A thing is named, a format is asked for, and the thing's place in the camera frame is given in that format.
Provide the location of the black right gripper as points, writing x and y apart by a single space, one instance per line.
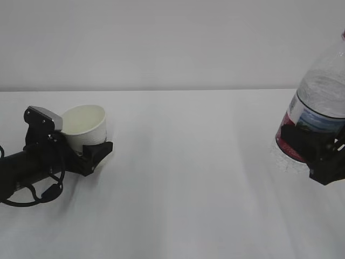
324 153

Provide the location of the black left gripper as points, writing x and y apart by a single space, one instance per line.
54 152

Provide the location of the white paper cup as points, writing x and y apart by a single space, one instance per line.
84 125

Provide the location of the clear plastic water bottle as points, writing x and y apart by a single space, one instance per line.
318 103

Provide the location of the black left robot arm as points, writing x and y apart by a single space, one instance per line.
42 165

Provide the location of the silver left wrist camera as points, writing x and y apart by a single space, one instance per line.
42 122

